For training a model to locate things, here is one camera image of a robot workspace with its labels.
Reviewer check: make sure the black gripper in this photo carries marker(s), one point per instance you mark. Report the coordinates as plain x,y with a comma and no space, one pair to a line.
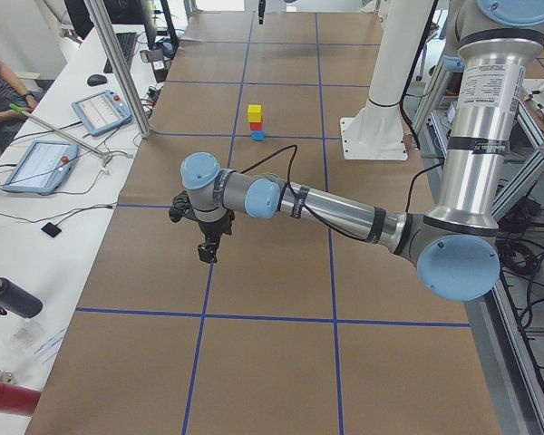
214,227

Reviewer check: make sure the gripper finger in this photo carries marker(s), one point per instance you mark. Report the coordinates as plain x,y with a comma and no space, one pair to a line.
260,12
263,10

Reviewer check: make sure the yellow foam cube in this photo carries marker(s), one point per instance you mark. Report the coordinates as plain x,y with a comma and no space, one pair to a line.
255,113

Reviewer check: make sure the blue foam cube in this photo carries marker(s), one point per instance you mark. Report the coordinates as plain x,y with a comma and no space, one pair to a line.
257,135

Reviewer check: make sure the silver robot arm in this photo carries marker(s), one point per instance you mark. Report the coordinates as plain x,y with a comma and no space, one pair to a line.
450,245

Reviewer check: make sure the black keyboard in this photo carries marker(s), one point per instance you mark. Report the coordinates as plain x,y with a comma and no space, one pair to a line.
127,42

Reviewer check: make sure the small black square puck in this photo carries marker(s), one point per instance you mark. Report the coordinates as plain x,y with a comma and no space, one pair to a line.
51,229

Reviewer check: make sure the far blue teach pendant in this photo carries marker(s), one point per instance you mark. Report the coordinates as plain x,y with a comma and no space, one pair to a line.
102,112

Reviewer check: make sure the blue teach pendant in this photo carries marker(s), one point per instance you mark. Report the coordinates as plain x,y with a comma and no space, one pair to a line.
43,168
102,112

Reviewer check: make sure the black computer mouse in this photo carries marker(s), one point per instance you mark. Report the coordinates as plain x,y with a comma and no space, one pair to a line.
96,80

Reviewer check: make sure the near blue teach pendant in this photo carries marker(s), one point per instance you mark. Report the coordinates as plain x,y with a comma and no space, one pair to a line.
43,168

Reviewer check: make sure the black water bottle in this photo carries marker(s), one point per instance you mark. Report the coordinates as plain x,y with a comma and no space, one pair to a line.
14,299

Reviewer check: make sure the metal rod green tip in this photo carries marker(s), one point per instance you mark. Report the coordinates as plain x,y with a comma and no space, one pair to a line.
106,156

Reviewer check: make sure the red cylinder bottle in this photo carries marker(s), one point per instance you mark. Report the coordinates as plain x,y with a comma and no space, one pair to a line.
18,400

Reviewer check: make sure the seated person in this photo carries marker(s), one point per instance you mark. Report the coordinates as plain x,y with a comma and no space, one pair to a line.
12,90

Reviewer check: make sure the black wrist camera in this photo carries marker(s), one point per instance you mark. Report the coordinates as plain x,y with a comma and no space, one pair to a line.
181,208

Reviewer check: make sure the aluminium frame post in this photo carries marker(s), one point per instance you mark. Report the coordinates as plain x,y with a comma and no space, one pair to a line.
103,24

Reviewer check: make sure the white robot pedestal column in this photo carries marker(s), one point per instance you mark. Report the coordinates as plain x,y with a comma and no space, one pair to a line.
376,131

